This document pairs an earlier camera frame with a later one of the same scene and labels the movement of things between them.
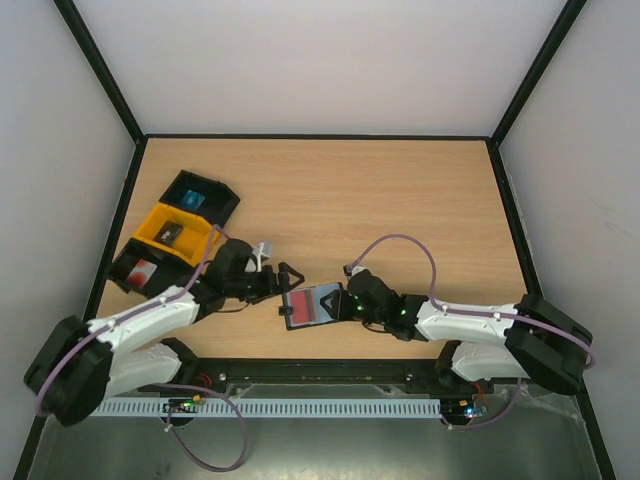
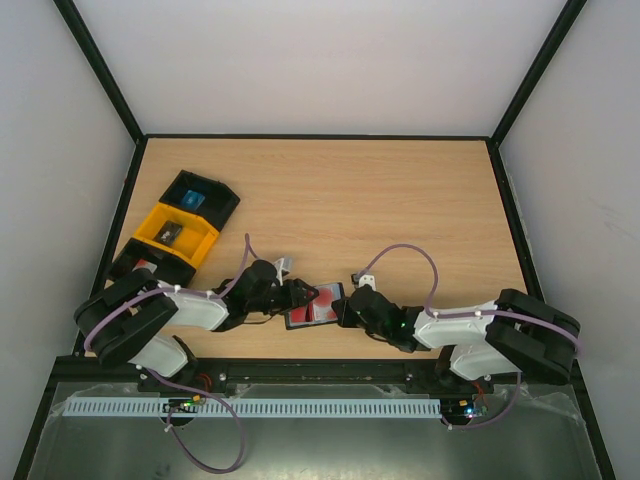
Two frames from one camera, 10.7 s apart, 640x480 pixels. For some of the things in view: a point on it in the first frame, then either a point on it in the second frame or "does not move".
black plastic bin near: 143,269 does not move
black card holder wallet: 313,305 does not move
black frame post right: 568,17 does not move
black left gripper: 270,288 -> 295,294
